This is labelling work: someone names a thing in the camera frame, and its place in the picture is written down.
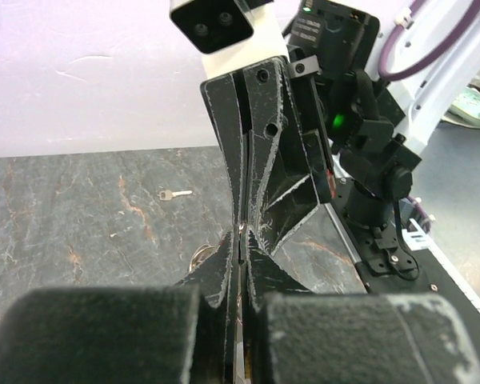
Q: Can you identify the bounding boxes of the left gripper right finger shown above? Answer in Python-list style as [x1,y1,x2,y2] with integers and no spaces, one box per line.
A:
[239,229,480,383]

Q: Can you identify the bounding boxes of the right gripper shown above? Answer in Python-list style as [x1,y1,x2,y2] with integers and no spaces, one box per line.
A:
[242,1,421,255]

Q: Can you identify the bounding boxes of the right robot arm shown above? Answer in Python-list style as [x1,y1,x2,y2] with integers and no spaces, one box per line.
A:
[192,1,480,254]

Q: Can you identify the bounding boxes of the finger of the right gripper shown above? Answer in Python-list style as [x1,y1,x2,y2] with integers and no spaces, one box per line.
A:
[200,74,250,226]

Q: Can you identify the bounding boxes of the loose silver key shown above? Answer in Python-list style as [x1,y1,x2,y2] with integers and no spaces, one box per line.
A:
[158,190,193,201]

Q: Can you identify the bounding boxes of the keyring with keys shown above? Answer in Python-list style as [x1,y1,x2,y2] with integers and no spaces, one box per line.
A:
[188,241,222,273]

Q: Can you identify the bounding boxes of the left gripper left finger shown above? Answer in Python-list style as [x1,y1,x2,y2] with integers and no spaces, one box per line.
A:
[0,231,238,383]

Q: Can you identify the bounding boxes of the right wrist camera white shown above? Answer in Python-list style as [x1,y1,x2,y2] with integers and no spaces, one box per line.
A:
[170,0,289,79]

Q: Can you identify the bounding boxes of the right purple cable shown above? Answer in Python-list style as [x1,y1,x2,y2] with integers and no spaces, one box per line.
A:
[378,0,480,83]

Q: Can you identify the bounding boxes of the green object beyond enclosure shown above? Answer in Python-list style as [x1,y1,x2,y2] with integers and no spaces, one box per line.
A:
[442,87,480,129]

